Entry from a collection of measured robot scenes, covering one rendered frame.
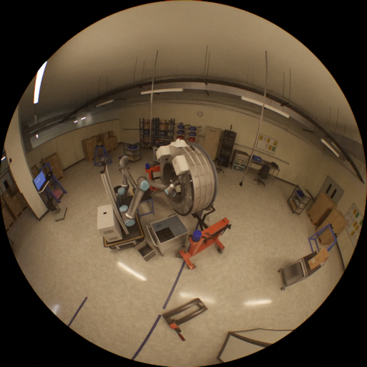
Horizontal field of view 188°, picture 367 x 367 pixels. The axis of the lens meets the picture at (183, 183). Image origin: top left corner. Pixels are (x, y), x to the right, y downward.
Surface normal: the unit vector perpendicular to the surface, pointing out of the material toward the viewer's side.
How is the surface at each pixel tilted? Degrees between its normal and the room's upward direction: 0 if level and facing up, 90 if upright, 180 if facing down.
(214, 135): 90
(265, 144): 90
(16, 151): 90
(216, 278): 0
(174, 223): 0
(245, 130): 90
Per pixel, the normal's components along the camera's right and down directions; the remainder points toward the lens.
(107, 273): 0.09, -0.82
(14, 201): 0.94, 0.26
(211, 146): -0.33, 0.51
